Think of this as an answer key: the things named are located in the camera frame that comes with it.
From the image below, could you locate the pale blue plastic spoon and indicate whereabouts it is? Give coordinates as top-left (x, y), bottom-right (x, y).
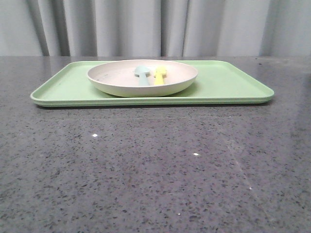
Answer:
top-left (134, 66), bottom-right (150, 86)

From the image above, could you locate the grey pleated curtain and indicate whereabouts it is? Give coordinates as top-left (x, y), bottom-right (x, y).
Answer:
top-left (0, 0), bottom-right (311, 57)

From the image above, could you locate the cream round plate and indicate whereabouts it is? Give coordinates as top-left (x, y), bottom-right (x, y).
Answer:
top-left (87, 59), bottom-right (198, 97)

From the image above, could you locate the yellow plastic fork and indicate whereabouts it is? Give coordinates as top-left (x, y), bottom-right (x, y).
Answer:
top-left (154, 66), bottom-right (167, 85)

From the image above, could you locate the light green plastic tray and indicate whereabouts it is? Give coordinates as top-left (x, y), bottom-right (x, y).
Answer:
top-left (31, 60), bottom-right (274, 107)

